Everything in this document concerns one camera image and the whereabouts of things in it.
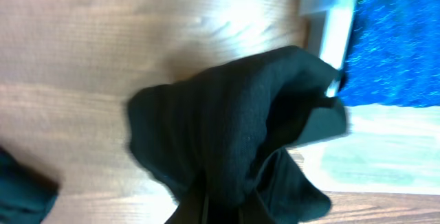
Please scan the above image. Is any small black cloth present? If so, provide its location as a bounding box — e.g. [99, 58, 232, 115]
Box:
[127, 46, 348, 223]

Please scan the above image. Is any clear plastic storage bin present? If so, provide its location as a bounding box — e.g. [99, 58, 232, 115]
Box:
[299, 0, 439, 195]

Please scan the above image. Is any blue green sequin garment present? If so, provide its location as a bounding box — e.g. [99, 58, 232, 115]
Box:
[339, 0, 439, 107]

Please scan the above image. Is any dark navy knit garment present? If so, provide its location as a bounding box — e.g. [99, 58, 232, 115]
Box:
[1, 149, 59, 224]

